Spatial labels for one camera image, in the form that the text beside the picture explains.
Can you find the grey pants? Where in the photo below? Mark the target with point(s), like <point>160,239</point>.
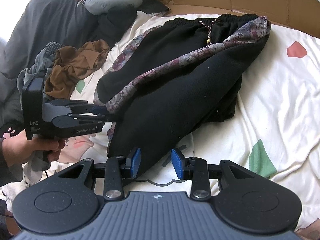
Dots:
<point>42,57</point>

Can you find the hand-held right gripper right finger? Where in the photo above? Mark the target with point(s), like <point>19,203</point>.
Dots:
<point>176,163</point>

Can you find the person's left hand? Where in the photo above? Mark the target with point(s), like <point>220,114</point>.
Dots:
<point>22,145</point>

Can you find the brown garment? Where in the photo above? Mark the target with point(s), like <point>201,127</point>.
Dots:
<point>72,67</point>

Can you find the dark grey pillow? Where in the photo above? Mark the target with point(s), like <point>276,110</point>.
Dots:
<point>45,17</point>

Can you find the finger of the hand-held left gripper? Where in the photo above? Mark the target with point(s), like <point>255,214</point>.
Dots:
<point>75,121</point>
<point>75,103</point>

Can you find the black cloth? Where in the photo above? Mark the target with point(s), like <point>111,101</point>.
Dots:
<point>117,22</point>

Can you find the cream bear print bed sheet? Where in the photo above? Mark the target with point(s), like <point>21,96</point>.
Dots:
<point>275,105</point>

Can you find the black pants with bear-print stripe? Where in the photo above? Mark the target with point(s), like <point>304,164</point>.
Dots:
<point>187,80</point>

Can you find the grey neck pillow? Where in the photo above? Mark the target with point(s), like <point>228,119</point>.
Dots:
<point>100,3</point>

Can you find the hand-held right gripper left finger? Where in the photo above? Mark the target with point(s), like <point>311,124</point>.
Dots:
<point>136,162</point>

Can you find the person's left forearm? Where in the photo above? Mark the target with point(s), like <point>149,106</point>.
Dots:
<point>6,173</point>

